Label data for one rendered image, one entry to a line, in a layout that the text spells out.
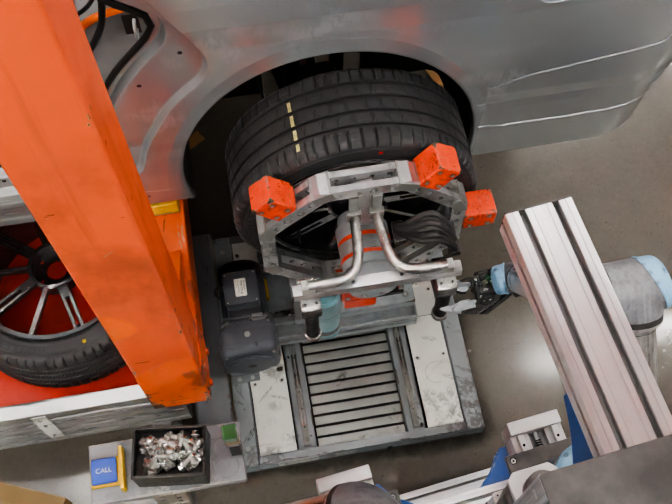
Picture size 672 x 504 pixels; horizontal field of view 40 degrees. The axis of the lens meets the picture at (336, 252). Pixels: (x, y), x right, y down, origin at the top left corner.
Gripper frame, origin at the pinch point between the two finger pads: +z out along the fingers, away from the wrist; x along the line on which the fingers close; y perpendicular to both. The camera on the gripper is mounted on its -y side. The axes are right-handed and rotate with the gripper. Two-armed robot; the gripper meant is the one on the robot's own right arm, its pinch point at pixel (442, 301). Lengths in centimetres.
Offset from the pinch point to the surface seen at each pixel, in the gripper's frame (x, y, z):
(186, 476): 23, -27, 74
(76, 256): 3, 68, 77
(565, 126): -44, 1, -48
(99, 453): 9, -38, 99
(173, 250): -38, -15, 67
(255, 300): -28, -40, 47
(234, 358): -13, -45, 57
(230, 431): 17, -17, 60
